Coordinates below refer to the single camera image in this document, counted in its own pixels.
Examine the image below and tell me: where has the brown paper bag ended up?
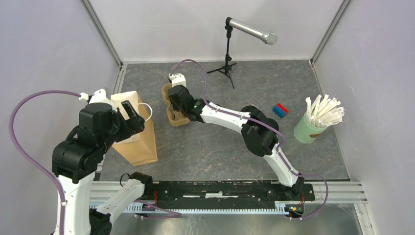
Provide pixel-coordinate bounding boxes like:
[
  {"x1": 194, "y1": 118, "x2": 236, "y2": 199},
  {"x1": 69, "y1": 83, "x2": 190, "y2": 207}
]
[{"x1": 110, "y1": 91, "x2": 158, "y2": 166}]

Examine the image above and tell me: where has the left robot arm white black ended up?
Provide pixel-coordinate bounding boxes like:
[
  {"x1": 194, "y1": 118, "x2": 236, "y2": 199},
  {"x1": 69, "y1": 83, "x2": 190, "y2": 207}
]
[{"x1": 52, "y1": 101, "x2": 154, "y2": 235}]

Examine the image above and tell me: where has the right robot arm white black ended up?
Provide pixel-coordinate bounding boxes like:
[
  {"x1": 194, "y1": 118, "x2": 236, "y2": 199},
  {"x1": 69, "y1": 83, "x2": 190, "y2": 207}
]
[{"x1": 167, "y1": 85, "x2": 305, "y2": 200}]

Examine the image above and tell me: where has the cardboard cup carrier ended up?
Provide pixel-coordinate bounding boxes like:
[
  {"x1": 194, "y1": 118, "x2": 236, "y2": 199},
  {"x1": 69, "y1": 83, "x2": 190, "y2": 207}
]
[{"x1": 161, "y1": 83, "x2": 190, "y2": 127}]

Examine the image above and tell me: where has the black microphone tripod stand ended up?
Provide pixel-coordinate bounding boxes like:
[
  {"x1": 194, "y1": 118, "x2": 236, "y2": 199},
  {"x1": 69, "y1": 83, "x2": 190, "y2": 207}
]
[{"x1": 207, "y1": 24, "x2": 236, "y2": 89}]

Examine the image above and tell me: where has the blue red block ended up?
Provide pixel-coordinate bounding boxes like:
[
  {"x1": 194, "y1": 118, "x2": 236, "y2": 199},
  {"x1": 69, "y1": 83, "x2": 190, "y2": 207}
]
[{"x1": 273, "y1": 103, "x2": 289, "y2": 118}]

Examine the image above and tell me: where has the silver microphone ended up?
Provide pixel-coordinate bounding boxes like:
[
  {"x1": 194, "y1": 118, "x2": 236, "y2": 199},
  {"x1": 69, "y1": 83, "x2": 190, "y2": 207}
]
[{"x1": 226, "y1": 17, "x2": 277, "y2": 45}]

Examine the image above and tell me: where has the green cup holder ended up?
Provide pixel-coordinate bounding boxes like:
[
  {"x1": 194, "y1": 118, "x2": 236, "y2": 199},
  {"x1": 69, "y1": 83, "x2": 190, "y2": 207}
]
[{"x1": 293, "y1": 114, "x2": 327, "y2": 144}]

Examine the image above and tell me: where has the white wrapped straws bundle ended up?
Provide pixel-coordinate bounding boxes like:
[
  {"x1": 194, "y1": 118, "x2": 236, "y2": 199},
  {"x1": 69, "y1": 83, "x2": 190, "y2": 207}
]
[{"x1": 304, "y1": 94, "x2": 345, "y2": 128}]

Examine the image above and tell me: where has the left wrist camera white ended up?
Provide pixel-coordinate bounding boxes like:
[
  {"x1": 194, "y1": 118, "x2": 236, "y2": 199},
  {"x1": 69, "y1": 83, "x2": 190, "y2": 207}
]
[{"x1": 78, "y1": 88, "x2": 113, "y2": 106}]

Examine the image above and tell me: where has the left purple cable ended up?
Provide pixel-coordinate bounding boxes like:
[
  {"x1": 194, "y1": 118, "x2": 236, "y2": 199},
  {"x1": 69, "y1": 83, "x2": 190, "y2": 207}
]
[{"x1": 8, "y1": 90, "x2": 90, "y2": 235}]

